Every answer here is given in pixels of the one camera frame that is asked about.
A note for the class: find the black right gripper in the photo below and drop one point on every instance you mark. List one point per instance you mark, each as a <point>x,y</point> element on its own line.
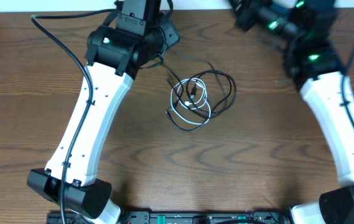
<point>246,12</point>

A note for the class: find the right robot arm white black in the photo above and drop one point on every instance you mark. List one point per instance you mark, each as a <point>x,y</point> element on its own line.
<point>313,65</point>

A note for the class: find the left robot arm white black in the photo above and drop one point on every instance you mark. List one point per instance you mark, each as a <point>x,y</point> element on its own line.
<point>128,40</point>

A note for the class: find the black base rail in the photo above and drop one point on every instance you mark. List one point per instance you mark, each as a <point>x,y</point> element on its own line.
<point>259,215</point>

